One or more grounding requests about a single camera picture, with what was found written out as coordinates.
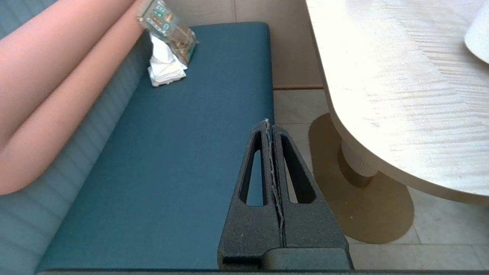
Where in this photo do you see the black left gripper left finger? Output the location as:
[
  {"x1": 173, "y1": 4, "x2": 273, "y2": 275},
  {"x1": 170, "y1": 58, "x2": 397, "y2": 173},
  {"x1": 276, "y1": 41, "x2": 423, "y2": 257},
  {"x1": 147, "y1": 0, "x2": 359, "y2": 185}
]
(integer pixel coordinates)
[{"x1": 218, "y1": 118, "x2": 285, "y2": 269}]

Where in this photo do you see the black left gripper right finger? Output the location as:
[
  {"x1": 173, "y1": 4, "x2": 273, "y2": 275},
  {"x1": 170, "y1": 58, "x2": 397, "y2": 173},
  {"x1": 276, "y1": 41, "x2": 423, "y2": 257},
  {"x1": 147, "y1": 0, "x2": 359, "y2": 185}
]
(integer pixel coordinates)
[{"x1": 269, "y1": 124, "x2": 350, "y2": 249}]

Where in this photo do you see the dark blue seat cushion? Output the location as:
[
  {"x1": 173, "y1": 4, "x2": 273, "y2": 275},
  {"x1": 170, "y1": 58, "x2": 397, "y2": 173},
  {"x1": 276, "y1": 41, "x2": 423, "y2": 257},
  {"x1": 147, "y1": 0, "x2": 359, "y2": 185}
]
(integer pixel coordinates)
[{"x1": 36, "y1": 22, "x2": 275, "y2": 272}]

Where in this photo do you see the crumpled white tissue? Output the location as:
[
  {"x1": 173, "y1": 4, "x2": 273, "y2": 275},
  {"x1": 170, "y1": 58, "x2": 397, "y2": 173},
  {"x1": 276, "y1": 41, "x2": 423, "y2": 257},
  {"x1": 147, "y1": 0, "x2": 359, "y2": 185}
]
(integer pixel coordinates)
[{"x1": 148, "y1": 32, "x2": 188, "y2": 87}]

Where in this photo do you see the pink bolster cushion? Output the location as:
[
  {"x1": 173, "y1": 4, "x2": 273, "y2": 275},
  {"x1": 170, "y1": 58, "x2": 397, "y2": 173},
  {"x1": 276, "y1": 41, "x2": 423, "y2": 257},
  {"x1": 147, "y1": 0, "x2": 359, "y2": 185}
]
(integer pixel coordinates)
[
  {"x1": 0, "y1": 0, "x2": 136, "y2": 147},
  {"x1": 0, "y1": 4, "x2": 153, "y2": 195}
]

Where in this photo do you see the green snack packet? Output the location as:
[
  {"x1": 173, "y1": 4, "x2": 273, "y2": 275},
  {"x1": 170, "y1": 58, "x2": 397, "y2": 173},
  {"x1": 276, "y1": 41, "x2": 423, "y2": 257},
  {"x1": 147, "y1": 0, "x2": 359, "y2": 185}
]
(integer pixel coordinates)
[{"x1": 136, "y1": 0, "x2": 198, "y2": 65}]

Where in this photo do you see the grey-green ribbed bench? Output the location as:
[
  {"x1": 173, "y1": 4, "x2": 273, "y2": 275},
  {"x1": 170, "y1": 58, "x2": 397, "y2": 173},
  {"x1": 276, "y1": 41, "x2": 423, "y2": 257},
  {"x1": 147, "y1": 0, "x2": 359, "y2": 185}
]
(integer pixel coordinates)
[{"x1": 0, "y1": 0, "x2": 153, "y2": 275}]

